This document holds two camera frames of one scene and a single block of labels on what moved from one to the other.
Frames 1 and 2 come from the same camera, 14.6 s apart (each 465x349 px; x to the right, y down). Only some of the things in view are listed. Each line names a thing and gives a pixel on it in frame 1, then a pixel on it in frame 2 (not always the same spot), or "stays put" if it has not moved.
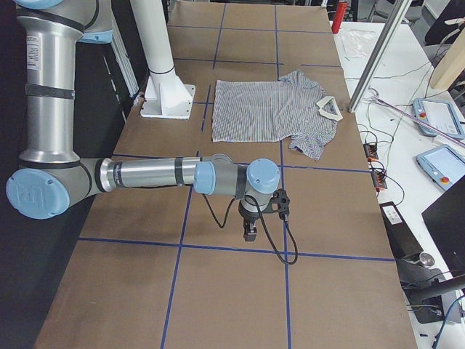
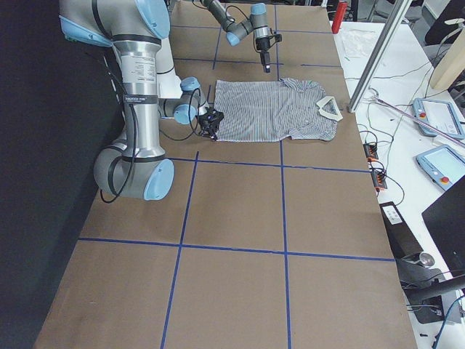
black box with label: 402,241 stays put
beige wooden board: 451,64 stays put
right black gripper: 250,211 to 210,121
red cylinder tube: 338,17 stays put
